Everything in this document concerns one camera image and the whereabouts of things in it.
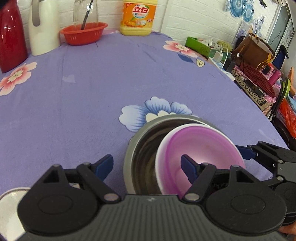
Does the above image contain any black charger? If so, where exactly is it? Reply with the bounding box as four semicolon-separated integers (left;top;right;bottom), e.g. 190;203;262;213
224;61;236;73

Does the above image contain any white floral ceramic plate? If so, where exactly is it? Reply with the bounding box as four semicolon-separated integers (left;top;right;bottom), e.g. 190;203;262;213
1;187;30;240

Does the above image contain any blue paper fan decoration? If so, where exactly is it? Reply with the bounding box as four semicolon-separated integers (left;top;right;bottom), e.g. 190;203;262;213
223;0;254;23

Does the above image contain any glass pitcher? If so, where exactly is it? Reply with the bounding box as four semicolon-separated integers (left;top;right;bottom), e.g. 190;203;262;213
73;0;98;27

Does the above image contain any stainless steel bowl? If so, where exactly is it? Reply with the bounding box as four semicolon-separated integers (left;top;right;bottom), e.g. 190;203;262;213
123;114;217;195

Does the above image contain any white thermos jug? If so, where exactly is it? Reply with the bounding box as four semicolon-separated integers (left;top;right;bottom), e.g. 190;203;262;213
28;0;61;56

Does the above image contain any black stirring stick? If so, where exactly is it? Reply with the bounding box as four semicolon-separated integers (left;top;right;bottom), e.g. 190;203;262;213
81;0;94;30

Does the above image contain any purple plastic bowl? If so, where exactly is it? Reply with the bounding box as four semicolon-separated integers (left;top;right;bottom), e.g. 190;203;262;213
155;123;246;197

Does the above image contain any left hand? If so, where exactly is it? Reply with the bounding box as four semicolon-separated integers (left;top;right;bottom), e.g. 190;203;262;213
279;222;296;235

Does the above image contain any red knitted cloth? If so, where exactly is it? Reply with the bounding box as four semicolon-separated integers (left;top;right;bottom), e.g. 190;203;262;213
239;63;275;98

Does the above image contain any green plastic box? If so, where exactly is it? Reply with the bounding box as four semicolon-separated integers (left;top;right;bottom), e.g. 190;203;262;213
185;37;221;58

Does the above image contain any white power strip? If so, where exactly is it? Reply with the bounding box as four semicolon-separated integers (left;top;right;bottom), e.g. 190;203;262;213
208;57;235;82

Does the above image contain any white charger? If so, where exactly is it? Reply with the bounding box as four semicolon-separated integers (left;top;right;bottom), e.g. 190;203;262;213
213;51;224;63

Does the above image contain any brown paper bag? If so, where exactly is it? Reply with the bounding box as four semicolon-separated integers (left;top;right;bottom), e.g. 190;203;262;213
231;33;275;68

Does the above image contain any purple floral tablecloth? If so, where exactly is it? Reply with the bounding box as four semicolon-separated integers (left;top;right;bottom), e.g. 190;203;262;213
1;33;285;195

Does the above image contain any red thermos jug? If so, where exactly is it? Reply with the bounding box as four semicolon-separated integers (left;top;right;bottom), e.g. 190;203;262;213
1;1;28;73

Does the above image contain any yellow detergent bottle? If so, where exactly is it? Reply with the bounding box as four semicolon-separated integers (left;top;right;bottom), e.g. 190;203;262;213
120;0;158;36

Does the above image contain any patterned side cloth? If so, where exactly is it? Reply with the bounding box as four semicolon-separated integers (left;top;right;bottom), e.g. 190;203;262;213
231;66;276;113

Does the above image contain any red plastic basket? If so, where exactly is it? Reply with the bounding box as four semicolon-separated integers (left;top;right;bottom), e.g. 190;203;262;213
60;22;108;46

